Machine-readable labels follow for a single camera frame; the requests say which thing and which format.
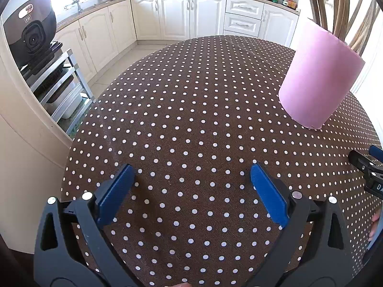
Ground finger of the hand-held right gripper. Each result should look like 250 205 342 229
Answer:
349 150 383 199
369 145 383 168

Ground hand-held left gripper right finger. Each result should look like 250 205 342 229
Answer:
251 163 354 287

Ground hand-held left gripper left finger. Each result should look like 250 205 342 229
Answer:
34 164 136 287

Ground pink cup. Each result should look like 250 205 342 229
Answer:
278 18 366 130

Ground group of wooden chopsticks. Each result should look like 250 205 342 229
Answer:
302 0 380 57

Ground person's right hand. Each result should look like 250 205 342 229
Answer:
369 212 383 243

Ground white plastic bin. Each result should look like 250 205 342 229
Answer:
45 88 84 120

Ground brown polka dot tablecloth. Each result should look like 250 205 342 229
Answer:
61 35 383 287

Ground metal storage rack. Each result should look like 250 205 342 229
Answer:
19 40 96 135

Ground black kitchen appliance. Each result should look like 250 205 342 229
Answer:
2 0 57 68

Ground cream lower cabinets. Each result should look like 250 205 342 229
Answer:
55 0 300 83

